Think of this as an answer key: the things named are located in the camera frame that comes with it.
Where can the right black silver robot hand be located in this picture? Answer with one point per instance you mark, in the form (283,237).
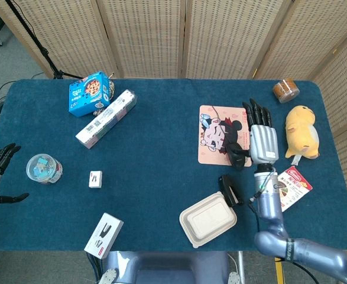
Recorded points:
(263,142)

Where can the black computer mouse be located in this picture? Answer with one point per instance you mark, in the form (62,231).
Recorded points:
(238,163)

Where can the right blue grey robot arm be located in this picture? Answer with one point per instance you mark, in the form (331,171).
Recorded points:
(269,204)

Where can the pink cartoon mouse pad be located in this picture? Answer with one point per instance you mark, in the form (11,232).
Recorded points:
(213,142)

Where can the yellow plush toy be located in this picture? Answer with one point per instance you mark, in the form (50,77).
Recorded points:
(301,131)

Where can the red green food box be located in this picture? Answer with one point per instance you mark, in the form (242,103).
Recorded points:
(295,186)

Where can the clear jar of binder clips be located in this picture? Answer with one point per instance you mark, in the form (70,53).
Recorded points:
(43,168)

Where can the clear jar of cookies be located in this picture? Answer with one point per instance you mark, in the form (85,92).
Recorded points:
(285,90)

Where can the black stapler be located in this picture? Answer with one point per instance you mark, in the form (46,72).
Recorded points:
(231,190)

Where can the beige takeout container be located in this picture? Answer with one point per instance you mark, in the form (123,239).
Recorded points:
(207,220)

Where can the small white staple box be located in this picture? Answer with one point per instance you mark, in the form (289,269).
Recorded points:
(95,179)

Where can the blue tablecloth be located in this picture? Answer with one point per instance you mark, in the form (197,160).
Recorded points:
(149,177)

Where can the white stapler box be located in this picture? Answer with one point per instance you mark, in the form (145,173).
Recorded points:
(103,235)

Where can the blue cookie box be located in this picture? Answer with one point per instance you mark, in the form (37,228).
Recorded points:
(87,94)

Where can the long white tissue pack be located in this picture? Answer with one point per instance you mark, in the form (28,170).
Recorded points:
(106,118)

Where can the black tripod stand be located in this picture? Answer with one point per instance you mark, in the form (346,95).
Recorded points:
(40,48)

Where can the wicker folding screen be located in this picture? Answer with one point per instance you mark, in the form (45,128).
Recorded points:
(146,35)

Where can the blue grey robot torso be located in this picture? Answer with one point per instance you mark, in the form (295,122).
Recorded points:
(167,269)

